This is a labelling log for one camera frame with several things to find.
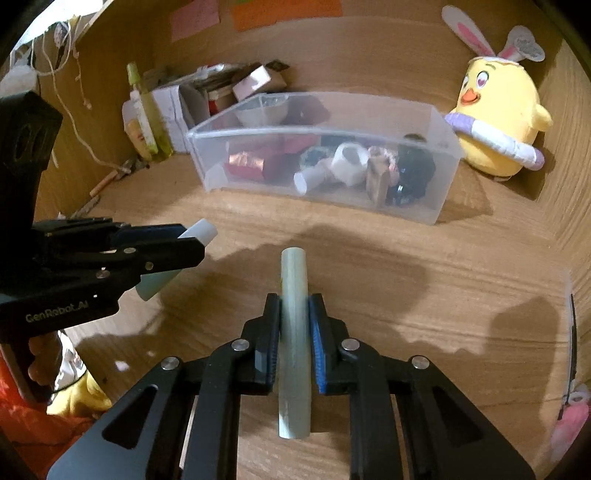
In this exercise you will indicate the small white cardboard box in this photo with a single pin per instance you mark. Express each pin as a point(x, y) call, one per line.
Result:
point(254, 82)

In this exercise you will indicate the dark green spray bottle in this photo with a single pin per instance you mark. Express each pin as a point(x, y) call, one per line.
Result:
point(415, 166)

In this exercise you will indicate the stack of books and papers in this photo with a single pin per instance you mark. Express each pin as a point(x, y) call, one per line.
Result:
point(212, 76)

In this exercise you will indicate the red paper packet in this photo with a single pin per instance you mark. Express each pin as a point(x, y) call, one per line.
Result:
point(277, 164)

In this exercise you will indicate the person's left hand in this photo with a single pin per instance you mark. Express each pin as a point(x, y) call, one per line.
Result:
point(44, 357)

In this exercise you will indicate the white roll with stem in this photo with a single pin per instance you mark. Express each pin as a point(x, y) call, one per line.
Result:
point(348, 166)

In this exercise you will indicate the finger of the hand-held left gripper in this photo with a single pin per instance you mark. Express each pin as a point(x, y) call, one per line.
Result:
point(157, 261)
point(147, 233)

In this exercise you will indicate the white lotion tube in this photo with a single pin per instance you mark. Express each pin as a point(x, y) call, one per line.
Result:
point(134, 134)

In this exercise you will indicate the copper foil wrapper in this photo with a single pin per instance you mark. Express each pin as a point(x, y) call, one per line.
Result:
point(244, 160)

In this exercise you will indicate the clear plastic storage bin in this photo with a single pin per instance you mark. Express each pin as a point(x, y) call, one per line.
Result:
point(332, 205)

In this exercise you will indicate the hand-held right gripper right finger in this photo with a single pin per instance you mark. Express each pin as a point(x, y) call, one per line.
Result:
point(318, 350)

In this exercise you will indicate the pink paper note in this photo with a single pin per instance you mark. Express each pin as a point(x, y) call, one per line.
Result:
point(194, 18)

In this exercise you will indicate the orange paper note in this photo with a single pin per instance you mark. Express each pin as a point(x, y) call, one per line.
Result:
point(286, 14)

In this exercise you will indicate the yellow chick plush toy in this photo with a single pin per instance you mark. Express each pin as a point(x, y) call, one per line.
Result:
point(498, 101)

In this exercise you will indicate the pink plush toy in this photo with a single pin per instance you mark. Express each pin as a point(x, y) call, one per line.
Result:
point(572, 420)

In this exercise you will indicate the pale green stick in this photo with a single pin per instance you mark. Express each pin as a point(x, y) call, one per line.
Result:
point(293, 286)

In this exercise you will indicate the small wooden tile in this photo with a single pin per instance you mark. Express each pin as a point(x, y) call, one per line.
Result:
point(376, 184)

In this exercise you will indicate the pale mint bottle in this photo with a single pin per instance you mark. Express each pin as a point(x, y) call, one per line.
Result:
point(198, 230)

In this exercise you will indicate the yellow-green spray bottle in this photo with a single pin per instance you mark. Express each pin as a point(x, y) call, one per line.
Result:
point(152, 124)

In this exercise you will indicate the thin black strip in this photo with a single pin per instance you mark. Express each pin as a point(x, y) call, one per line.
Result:
point(572, 341)

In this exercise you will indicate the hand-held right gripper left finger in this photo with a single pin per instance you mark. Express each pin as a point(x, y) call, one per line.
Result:
point(273, 341)

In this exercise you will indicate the red book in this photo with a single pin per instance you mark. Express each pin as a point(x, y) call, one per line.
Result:
point(219, 104)

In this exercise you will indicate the orange cloth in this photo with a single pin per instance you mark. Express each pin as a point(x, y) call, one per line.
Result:
point(23, 429)

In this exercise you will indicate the dark green patterned item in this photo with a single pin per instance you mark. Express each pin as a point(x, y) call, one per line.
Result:
point(316, 157)

